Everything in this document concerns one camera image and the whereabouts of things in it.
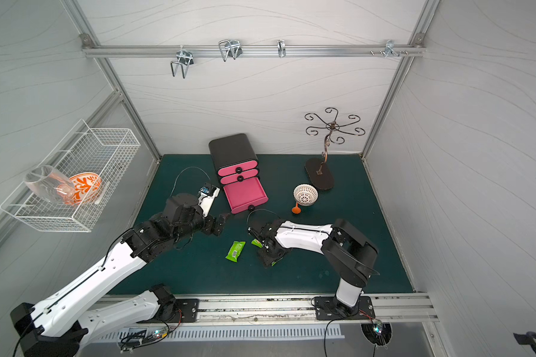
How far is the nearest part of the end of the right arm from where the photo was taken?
629mm

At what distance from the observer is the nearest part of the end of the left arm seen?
0.63 metres

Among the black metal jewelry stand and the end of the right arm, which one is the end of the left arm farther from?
the black metal jewelry stand
